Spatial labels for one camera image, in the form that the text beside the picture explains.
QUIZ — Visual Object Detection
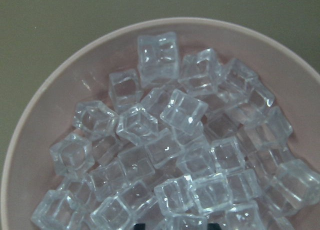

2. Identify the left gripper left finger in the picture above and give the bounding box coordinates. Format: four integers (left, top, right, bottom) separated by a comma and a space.
133, 223, 146, 230

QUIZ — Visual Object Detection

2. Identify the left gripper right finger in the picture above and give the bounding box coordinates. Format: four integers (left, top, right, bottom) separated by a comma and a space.
207, 223, 219, 230

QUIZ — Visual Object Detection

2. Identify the pile of ice cubes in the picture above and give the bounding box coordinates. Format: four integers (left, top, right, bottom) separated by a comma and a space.
31, 32, 320, 230

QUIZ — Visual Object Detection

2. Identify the pink bowl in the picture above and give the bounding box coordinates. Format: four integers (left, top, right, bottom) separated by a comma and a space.
0, 17, 320, 230

